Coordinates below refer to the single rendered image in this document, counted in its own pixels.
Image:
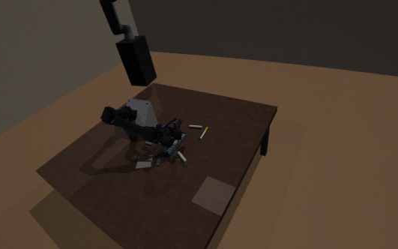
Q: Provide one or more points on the keyboard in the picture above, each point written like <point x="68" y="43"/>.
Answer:
<point x="169" y="151"/>

